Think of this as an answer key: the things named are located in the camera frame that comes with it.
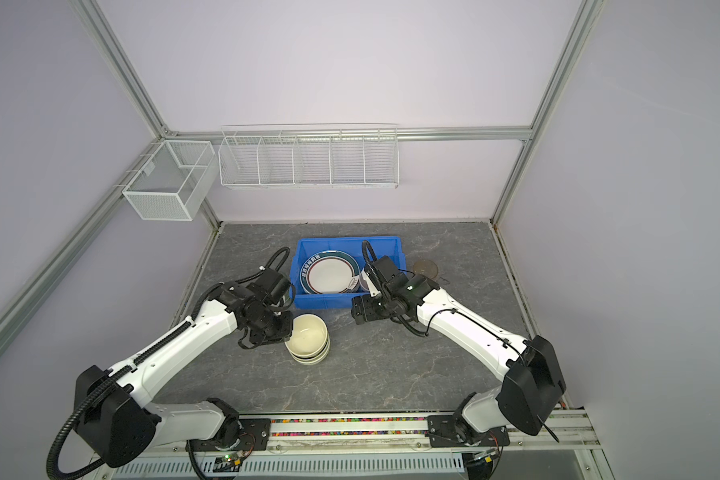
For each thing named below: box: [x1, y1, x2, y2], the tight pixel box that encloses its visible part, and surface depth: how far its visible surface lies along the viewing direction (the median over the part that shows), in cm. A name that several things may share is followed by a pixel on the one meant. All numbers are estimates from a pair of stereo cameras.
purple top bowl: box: [348, 274, 370, 292], surface depth 98 cm
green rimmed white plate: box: [300, 250, 361, 295], surface depth 102 cm
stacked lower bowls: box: [284, 313, 331, 365], surface depth 82 cm
